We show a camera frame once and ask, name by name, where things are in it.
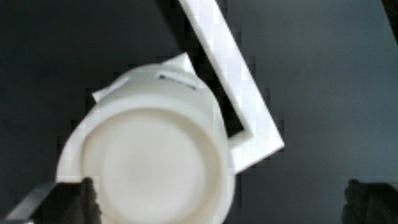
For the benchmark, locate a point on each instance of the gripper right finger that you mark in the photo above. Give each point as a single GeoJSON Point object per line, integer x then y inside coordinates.
{"type": "Point", "coordinates": [370, 203]}

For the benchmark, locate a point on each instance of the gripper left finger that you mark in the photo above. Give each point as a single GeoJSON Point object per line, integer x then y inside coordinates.
{"type": "Point", "coordinates": [58, 204]}

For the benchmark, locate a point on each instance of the white lamp shade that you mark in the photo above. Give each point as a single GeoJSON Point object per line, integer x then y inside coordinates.
{"type": "Point", "coordinates": [148, 148]}

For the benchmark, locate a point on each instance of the white lamp base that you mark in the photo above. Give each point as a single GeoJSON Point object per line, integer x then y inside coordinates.
{"type": "Point", "coordinates": [173, 70]}

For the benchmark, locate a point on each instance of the white right border wall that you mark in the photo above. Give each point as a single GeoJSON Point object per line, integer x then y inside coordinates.
{"type": "Point", "coordinates": [232, 69]}

